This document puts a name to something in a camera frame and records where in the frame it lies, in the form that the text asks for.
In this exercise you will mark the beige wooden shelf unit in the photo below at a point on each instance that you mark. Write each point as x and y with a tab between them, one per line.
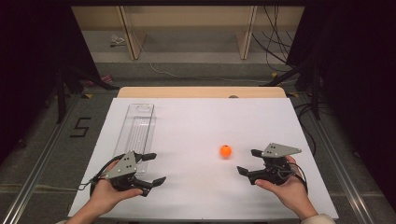
186	18

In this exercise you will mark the clear plastic tray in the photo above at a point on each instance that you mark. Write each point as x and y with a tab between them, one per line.
137	130

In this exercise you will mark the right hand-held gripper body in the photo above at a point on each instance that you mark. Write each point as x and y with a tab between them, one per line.
277	165

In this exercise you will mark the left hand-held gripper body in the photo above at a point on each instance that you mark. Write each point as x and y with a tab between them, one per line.
124	166

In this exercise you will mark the orange ping-pong ball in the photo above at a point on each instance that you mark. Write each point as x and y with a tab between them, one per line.
225	151

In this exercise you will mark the black curtain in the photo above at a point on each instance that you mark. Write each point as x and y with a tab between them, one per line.
358	77
31	62

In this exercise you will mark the metal floor rail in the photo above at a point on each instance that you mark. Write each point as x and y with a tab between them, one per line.
339	168
34	180

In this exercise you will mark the person's left hand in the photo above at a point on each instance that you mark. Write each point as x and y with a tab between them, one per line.
107	194

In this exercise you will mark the pink cloth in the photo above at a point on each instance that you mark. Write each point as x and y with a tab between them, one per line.
104	79

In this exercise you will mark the light wooden table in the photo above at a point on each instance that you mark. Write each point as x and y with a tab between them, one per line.
202	92

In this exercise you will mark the black metal stand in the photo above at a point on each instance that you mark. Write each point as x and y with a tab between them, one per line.
316	90
62	93

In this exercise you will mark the crumpled grey paper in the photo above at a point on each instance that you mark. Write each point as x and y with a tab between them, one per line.
117	40

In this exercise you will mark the person's right hand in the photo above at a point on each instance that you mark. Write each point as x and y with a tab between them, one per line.
288	191

